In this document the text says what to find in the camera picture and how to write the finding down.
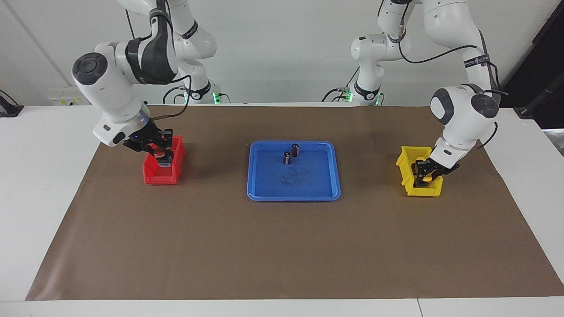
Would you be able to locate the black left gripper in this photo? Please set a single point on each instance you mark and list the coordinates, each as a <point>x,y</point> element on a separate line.
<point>436,166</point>

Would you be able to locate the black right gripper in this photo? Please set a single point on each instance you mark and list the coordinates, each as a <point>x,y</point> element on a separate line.
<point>143,136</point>

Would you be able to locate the yellow push button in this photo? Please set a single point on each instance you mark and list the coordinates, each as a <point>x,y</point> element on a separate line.
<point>426,178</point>

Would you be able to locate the red push button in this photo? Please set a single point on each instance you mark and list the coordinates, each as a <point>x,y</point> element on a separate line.
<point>157,152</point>

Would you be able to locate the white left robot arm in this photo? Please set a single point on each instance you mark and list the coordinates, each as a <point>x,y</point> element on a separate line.
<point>462,127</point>

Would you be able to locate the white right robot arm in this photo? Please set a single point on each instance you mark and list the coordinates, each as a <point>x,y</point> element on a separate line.
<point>105,88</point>

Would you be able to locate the blue plastic tray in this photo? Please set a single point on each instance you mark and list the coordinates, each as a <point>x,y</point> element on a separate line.
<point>308,185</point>

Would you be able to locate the yellow plastic parts bin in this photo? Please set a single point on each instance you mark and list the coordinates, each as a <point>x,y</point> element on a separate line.
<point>427,192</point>

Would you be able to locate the red plastic parts bin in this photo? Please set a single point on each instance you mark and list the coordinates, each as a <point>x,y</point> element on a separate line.
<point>161,178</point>

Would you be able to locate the small black cylinder capacitor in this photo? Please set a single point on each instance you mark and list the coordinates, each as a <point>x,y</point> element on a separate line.
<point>295,150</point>
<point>287,158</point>

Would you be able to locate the black stand pole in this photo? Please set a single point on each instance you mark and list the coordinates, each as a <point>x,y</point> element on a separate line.
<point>542,99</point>

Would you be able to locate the brown paper table mat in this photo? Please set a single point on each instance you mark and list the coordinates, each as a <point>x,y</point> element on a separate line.
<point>282,246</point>

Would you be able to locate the black side panel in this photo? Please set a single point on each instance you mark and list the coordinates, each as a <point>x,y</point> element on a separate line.
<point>551,53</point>

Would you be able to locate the white wall socket box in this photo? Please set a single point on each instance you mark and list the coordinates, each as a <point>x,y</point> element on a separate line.
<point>66,99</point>

